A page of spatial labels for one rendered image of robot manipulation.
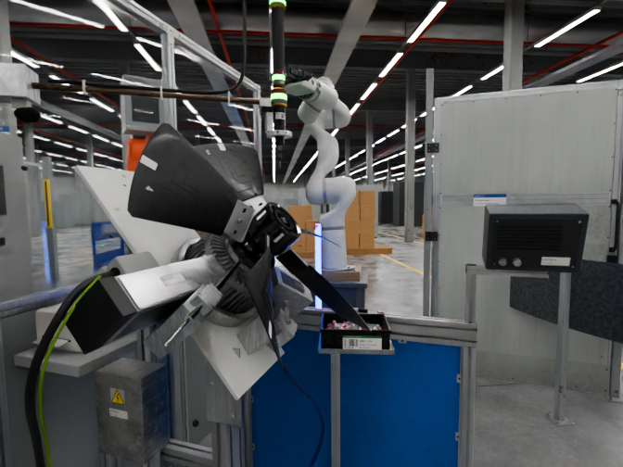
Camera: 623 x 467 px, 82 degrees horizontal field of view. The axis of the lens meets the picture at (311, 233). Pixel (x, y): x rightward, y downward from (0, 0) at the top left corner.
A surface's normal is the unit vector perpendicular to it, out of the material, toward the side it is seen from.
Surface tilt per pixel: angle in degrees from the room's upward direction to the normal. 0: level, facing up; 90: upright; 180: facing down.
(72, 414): 90
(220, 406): 90
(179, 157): 76
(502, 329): 90
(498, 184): 89
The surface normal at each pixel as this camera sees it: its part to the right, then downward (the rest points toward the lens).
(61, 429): 0.95, 0.02
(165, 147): 0.73, -0.25
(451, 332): -0.32, 0.08
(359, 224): 0.12, 0.07
